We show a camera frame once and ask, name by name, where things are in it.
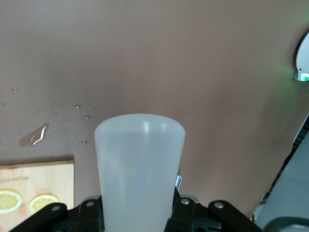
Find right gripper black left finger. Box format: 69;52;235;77
9;195;105;232

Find squeeze bottle with orange cap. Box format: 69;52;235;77
94;113;186;232

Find brown table mat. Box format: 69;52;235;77
0;0;309;232

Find wooden cutting board metal handle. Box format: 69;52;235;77
0;159;75;219

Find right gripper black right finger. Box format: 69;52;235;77
166;190;263;232

